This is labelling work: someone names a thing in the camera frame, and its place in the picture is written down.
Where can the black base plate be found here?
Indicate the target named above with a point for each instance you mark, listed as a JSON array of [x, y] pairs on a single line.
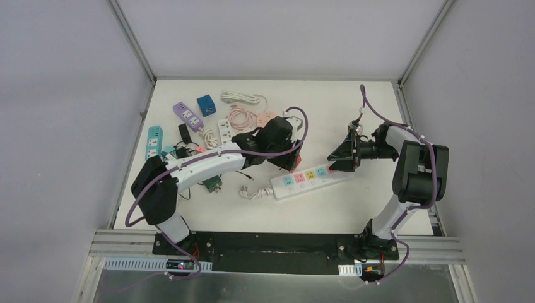
[[296, 254]]

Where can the white USB power strip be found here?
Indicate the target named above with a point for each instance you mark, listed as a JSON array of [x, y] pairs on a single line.
[[225, 130]]

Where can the red plug adapter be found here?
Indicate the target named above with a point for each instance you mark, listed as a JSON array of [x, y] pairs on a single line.
[[297, 162]]

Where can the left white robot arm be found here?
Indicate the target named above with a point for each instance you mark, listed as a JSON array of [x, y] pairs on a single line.
[[158, 184]]

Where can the white long power strip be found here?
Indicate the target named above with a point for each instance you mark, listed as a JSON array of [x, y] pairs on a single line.
[[296, 183]]

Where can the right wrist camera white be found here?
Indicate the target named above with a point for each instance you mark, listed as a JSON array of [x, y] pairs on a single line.
[[355, 125]]

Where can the dark blue cube adapter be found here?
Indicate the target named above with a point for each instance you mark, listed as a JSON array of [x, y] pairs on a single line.
[[206, 105]]

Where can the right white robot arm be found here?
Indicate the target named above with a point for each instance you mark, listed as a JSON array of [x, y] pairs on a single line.
[[419, 179]]

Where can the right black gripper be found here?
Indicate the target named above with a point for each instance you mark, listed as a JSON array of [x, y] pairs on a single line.
[[344, 154]]

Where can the black charger brick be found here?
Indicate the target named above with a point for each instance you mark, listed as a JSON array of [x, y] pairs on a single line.
[[184, 133]]

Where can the pink round power strip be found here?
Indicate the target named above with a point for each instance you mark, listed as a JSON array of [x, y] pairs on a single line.
[[264, 117]]

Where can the teal power strip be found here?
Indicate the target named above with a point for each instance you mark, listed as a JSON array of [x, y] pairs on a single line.
[[154, 142]]

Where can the purple power strip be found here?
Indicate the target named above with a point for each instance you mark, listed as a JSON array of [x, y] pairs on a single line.
[[188, 116]]

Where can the green patterned cube adapter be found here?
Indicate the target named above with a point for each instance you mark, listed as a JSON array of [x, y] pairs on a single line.
[[213, 184]]

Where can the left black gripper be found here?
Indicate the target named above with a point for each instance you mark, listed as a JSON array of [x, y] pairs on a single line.
[[290, 154]]

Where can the teal charger block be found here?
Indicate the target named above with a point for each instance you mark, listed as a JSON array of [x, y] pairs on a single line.
[[169, 153]]

